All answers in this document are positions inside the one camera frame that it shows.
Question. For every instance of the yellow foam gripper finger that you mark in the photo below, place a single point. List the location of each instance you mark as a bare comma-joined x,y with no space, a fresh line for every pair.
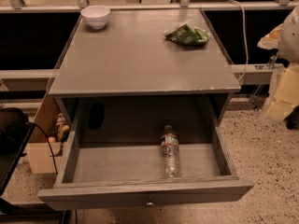
286,95

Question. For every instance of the clear plastic water bottle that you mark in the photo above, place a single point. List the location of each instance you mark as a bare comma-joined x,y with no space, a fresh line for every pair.
170,152

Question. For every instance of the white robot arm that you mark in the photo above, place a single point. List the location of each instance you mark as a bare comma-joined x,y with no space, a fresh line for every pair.
285,38

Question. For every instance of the grey open top drawer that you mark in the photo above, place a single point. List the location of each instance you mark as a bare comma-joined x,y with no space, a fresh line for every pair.
120,163

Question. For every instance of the green snack bag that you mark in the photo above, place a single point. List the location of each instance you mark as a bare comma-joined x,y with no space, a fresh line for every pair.
183,34

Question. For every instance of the grey wooden cabinet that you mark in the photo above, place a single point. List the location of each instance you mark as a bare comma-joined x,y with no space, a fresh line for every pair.
122,84

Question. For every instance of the white ceramic bowl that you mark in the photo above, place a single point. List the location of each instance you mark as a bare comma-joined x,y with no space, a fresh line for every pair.
95,16

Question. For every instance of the toys in cardboard box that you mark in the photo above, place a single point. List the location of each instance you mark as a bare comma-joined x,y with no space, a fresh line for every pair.
61,130

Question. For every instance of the cardboard box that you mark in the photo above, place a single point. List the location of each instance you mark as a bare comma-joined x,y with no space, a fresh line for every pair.
39,149

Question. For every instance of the black chair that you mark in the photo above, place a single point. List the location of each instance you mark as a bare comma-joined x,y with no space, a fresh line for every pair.
15,132

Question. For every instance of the metal frame rail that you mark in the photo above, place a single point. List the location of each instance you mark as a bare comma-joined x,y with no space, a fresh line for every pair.
255,74

